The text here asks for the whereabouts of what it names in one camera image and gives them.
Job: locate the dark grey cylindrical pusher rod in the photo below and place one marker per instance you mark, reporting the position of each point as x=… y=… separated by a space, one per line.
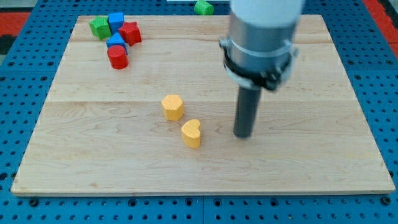
x=246 y=110

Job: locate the yellow heart block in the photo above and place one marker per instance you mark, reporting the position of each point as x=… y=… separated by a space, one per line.
x=191 y=133

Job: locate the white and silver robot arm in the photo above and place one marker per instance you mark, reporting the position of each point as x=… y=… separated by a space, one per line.
x=259 y=52

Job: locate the yellow hexagon block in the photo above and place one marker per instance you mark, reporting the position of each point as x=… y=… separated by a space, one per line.
x=173 y=107

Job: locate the green cylinder block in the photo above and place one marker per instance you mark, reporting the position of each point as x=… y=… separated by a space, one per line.
x=203 y=8

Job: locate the light wooden board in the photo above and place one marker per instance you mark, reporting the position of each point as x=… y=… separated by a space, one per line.
x=164 y=124

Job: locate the red cylinder block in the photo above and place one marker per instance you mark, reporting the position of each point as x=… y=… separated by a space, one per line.
x=118 y=57

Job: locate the red star block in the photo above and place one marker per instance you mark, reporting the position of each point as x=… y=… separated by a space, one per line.
x=130 y=32

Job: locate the blue triangle block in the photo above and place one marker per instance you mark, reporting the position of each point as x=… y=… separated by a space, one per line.
x=116 y=39

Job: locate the blue cube block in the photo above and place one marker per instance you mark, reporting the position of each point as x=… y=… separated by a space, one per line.
x=115 y=21

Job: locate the green star block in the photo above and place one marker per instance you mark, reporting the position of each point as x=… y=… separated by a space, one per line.
x=100 y=27

